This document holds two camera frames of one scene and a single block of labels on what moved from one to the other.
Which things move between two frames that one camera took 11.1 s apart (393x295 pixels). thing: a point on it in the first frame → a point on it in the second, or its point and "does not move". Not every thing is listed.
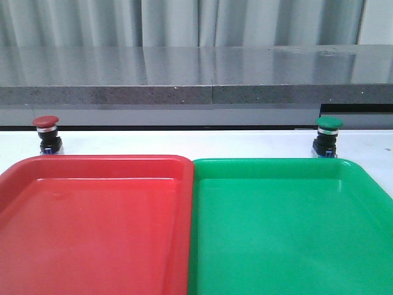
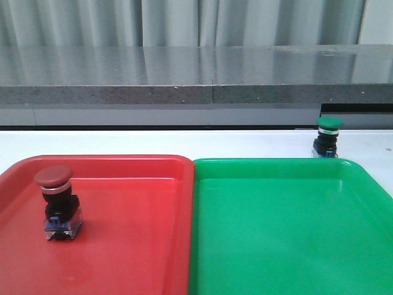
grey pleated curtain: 105,23 does not move
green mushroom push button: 324,145 does not move
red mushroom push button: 50,144 → 63,215
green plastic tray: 288,226 does not move
